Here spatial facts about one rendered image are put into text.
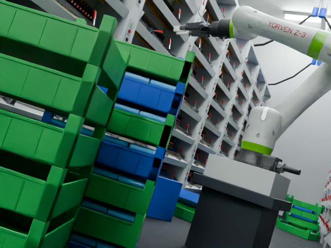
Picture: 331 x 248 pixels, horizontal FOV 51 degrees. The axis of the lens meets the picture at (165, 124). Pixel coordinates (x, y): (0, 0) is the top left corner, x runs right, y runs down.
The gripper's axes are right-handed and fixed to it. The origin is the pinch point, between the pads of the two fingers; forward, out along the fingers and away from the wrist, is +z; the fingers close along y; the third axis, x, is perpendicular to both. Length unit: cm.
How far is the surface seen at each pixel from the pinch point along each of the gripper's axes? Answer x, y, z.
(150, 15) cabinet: 22.5, 24.5, 32.5
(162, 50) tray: -3.5, 17.7, 17.3
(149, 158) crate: -72, -82, -32
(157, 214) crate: -94, 9, 1
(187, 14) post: 33, 46, 16
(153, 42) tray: -3.6, 6.0, 17.5
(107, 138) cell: -69, -85, -22
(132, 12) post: -0.8, -22.1, 16.6
